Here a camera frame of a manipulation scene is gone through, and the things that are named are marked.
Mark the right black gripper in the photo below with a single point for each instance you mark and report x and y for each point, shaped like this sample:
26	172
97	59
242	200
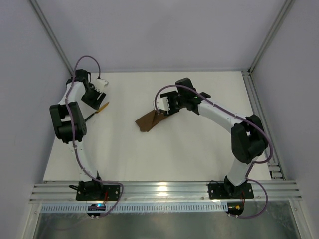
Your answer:
172	104

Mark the aluminium frame post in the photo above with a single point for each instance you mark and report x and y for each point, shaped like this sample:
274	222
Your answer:
276	25
50	34

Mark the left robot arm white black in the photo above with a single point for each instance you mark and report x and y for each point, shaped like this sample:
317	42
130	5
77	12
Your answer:
69	123

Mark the black controller board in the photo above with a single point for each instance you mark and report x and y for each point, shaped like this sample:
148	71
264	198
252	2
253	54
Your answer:
94	211
234	210

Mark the grey slotted cable duct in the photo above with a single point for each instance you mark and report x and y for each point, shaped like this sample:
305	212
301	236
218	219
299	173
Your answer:
172	207

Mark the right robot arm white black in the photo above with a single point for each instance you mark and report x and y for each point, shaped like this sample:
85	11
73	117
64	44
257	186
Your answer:
248	139

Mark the left aluminium frame post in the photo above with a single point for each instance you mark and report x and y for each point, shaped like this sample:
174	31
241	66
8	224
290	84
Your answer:
50	34

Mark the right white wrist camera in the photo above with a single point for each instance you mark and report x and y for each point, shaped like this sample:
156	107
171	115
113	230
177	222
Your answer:
161	104

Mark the gold knife green handle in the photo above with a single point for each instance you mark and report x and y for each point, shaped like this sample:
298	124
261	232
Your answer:
97	111

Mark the left black controller board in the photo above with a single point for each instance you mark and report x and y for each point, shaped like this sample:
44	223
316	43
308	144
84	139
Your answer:
94	211

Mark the right black controller board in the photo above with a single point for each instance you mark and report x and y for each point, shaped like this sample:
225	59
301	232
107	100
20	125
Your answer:
234	210

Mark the right aluminium frame post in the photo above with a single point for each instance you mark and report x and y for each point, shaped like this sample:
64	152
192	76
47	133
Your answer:
276	25

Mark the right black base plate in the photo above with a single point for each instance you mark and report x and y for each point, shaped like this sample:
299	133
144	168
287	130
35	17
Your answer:
221	190

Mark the front aluminium rail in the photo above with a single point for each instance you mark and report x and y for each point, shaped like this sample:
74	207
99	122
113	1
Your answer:
59	191

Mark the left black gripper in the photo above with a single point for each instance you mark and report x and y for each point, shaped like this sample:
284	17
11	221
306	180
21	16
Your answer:
94	100

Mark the brown cloth napkin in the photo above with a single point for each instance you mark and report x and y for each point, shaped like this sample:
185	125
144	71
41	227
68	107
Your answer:
150	120

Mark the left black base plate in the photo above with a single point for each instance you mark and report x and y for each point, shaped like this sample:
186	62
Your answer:
95	191

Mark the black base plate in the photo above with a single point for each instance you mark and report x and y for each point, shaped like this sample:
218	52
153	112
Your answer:
221	190
95	191

